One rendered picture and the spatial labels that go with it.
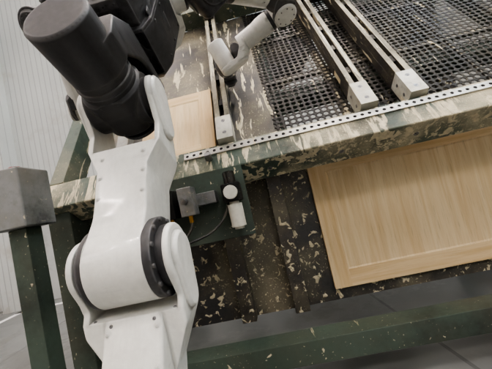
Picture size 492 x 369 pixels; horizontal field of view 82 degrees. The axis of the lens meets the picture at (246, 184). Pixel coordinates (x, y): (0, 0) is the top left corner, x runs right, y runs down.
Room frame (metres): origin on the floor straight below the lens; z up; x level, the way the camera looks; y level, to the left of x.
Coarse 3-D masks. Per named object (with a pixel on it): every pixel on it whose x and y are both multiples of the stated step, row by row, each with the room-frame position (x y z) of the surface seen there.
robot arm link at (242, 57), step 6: (240, 36) 0.96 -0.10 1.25; (240, 42) 0.96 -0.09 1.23; (240, 48) 0.97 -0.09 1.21; (246, 48) 0.97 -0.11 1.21; (240, 54) 0.97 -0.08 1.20; (246, 54) 0.98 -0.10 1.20; (234, 60) 0.98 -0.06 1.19; (240, 60) 0.98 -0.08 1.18; (246, 60) 1.01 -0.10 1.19; (228, 66) 0.99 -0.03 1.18; (234, 66) 0.99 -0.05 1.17; (240, 66) 1.03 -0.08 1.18; (228, 72) 1.02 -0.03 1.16
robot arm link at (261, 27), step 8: (264, 16) 0.92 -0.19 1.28; (272, 16) 0.89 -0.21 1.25; (256, 24) 0.93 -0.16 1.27; (264, 24) 0.92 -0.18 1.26; (272, 24) 0.93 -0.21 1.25; (240, 32) 0.96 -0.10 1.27; (248, 32) 0.95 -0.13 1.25; (256, 32) 0.94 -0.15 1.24; (264, 32) 0.94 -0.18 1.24; (248, 40) 0.96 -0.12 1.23; (256, 40) 0.96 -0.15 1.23
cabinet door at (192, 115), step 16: (192, 96) 1.27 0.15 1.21; (208, 96) 1.25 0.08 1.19; (176, 112) 1.23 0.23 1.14; (192, 112) 1.21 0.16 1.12; (208, 112) 1.18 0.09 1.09; (176, 128) 1.17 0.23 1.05; (192, 128) 1.15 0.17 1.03; (208, 128) 1.13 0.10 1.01; (176, 144) 1.12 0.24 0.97; (192, 144) 1.10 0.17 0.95; (208, 144) 1.08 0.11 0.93
